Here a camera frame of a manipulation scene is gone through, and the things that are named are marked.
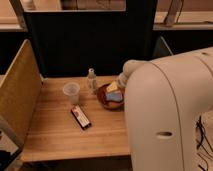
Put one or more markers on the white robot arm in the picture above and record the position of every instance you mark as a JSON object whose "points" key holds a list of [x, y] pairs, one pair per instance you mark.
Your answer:
{"points": [[163, 100]]}

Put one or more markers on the translucent white cup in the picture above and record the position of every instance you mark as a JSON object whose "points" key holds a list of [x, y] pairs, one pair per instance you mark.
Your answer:
{"points": [[71, 90]]}

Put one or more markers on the yellow block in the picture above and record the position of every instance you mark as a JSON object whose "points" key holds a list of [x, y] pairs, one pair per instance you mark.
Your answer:
{"points": [[112, 87]]}

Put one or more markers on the blue sponge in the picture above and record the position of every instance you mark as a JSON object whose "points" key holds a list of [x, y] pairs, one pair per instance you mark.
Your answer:
{"points": [[116, 97]]}

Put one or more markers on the small clear bottle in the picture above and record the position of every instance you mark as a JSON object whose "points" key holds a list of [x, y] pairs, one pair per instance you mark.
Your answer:
{"points": [[91, 79]]}

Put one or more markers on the brown wooden bowl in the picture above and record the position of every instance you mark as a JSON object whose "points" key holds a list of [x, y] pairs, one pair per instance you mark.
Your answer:
{"points": [[107, 104]]}

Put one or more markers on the black back panel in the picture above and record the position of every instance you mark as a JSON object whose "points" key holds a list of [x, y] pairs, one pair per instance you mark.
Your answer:
{"points": [[70, 43]]}

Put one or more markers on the dark right side panel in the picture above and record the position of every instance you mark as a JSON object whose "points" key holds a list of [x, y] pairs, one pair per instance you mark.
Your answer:
{"points": [[161, 48]]}

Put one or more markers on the wooden left side panel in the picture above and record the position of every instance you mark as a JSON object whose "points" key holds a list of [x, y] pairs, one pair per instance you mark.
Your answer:
{"points": [[19, 90]]}

